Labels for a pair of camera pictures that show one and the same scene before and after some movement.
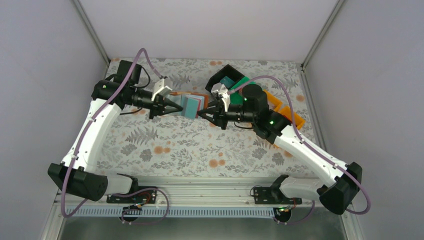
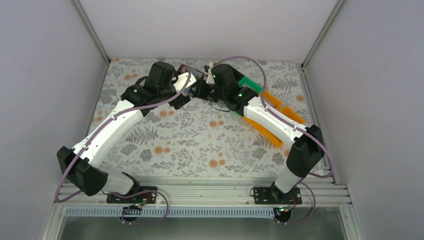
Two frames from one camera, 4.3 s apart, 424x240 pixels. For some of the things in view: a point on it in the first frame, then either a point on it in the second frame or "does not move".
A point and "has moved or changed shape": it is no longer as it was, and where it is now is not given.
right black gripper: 219,119 to 199,93
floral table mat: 174,145 does not move
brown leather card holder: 178,98 has moved or changed shape
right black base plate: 273,195 does not move
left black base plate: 147,196 does not move
